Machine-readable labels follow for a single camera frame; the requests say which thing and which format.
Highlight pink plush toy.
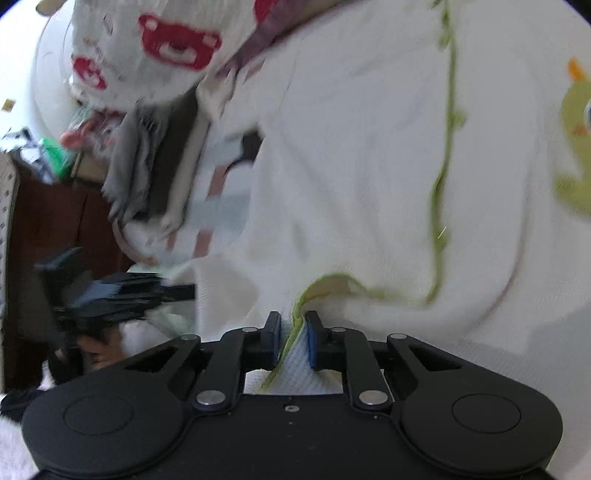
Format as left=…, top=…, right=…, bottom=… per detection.
left=60, top=113, right=123, bottom=155

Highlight checked bedsheet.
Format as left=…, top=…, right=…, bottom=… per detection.
left=113, top=124, right=266, bottom=271

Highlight dark wooden cabinet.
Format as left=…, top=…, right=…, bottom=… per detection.
left=9, top=157, right=137, bottom=388

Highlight green plastic object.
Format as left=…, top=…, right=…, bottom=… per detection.
left=39, top=137, right=77, bottom=182

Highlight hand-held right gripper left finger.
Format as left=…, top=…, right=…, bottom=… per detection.
left=124, top=311, right=283, bottom=412

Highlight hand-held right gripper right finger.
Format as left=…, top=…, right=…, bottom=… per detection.
left=305, top=311, right=464, bottom=412

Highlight dark board with white edge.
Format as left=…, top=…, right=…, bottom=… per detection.
left=148, top=85, right=211, bottom=220

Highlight person's left hand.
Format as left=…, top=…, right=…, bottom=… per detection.
left=55, top=329, right=124, bottom=372

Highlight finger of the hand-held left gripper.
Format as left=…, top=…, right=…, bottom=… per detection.
left=69, top=272, right=197, bottom=324

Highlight white garment with green trim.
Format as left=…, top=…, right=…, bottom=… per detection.
left=120, top=0, right=591, bottom=398

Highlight grey cloth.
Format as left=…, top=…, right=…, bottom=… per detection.
left=102, top=108, right=160, bottom=224

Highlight white quilt red bears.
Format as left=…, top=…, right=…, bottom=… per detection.
left=60, top=0, right=324, bottom=112

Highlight beige stuffed toy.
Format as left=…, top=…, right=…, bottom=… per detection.
left=36, top=0, right=72, bottom=16

